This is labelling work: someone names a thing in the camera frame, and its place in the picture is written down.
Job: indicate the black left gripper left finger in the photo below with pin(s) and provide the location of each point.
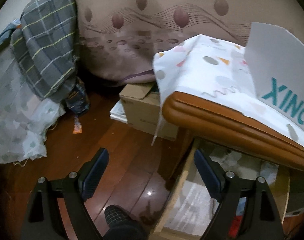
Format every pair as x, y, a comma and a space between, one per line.
43, 219

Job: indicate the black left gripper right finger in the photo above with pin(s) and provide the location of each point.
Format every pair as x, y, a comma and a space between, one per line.
236, 196

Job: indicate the white floral rolled underwear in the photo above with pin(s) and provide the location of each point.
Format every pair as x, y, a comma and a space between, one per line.
269, 172

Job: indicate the red garment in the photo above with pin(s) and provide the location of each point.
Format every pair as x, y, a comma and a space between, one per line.
234, 227

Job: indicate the grey hexagon-pattern garment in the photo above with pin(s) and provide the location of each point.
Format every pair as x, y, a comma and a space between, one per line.
227, 159

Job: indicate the black checkered slipper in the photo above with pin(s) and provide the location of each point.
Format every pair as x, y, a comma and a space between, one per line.
122, 226

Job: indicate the orange snack wrapper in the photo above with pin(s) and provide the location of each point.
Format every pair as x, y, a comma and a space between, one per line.
77, 126

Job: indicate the white sheer patterned fabric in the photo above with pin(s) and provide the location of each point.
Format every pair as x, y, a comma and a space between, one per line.
24, 119

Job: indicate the dark blue plastic bag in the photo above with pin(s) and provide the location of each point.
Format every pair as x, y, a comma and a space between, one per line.
78, 100

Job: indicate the wooden nightstand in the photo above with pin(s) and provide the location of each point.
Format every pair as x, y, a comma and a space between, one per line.
231, 128

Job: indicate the white flat box on floor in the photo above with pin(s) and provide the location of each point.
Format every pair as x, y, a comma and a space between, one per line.
118, 113

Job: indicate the cardboard box beside nightstand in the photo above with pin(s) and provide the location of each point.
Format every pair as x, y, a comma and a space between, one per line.
141, 103

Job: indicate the white XINCCI shoe box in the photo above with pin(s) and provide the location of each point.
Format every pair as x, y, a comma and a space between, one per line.
275, 58

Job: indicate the white patterned cloth cover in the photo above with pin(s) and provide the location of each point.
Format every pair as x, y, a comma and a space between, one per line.
215, 70

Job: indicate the grey plaid blanket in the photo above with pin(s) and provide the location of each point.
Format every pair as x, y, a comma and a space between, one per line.
44, 46

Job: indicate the beige leaf-pattern bedding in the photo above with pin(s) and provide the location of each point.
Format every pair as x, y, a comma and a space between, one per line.
119, 38

